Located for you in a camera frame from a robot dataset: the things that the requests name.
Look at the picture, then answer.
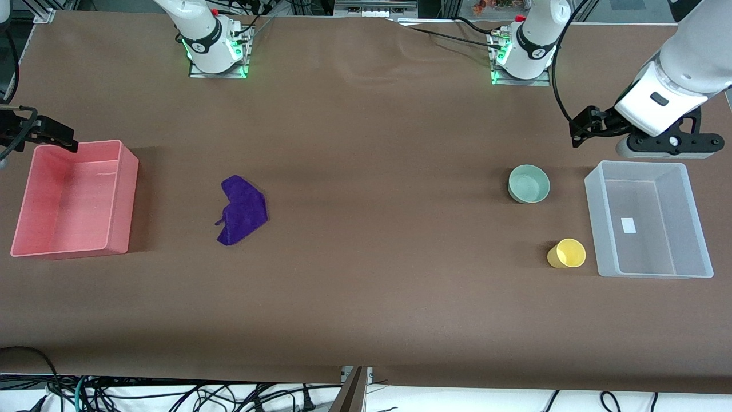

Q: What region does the clear plastic bin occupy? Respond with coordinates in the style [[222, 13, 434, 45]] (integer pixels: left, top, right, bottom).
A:
[[584, 160, 714, 279]]

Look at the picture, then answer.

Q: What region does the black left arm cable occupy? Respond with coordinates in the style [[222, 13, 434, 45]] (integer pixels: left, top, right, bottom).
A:
[[550, 0, 595, 128]]

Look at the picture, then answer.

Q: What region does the thick black floor cable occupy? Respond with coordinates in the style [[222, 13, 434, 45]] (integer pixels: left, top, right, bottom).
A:
[[0, 346, 62, 412]]

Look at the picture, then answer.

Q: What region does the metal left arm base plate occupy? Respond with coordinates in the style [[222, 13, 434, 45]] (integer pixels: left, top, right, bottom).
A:
[[487, 30, 552, 87]]

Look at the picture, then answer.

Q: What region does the long black table cable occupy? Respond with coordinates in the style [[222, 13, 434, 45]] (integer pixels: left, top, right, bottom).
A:
[[395, 16, 507, 52]]

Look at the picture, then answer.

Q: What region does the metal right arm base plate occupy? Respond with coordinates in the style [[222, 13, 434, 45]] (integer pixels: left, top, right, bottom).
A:
[[188, 24, 254, 80]]

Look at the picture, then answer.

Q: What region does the pale green bowl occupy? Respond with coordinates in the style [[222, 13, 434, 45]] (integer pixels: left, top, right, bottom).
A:
[[508, 164, 551, 204]]

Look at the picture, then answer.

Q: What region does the aluminium corner profile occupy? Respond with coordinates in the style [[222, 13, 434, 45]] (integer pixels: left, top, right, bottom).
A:
[[31, 0, 78, 25]]

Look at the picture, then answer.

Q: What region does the yellow plastic cup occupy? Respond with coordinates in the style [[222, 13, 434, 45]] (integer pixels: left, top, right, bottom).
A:
[[547, 238, 587, 269]]

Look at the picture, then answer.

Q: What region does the purple cloth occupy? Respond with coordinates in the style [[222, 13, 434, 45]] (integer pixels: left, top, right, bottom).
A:
[[215, 175, 269, 247]]

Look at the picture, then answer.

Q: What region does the tangled black floor cable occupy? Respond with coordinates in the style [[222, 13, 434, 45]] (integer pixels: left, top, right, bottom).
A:
[[86, 381, 324, 412]]

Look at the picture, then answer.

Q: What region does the pink plastic bin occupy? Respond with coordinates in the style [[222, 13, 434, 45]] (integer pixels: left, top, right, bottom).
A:
[[10, 140, 140, 259]]

